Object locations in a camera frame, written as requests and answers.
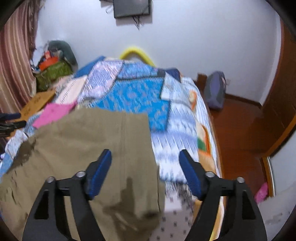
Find olive green pants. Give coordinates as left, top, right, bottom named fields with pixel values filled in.
left=1, top=108, right=165, bottom=240

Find wooden lap table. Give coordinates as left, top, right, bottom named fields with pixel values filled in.
left=1, top=89, right=56, bottom=138

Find striped brown curtain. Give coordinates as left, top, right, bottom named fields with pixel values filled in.
left=1, top=1, right=41, bottom=113

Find pink folded garment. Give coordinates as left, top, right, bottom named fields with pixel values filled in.
left=32, top=101, right=77, bottom=128

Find green storage bag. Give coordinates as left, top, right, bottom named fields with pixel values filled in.
left=34, top=61, right=73, bottom=92

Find patchwork blue bedspread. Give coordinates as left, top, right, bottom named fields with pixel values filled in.
left=0, top=55, right=226, bottom=241

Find orange red box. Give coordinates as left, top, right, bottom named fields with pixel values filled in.
left=38, top=51, right=59, bottom=71

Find wooden sliding wardrobe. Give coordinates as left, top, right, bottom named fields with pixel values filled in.
left=260, top=20, right=295, bottom=197

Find blue grey backpack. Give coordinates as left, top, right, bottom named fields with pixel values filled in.
left=203, top=71, right=226, bottom=110

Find yellow curved bed footboard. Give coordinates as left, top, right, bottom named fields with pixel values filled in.
left=119, top=46, right=155, bottom=67

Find small black wall monitor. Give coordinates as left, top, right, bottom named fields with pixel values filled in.
left=113, top=0, right=151, bottom=19

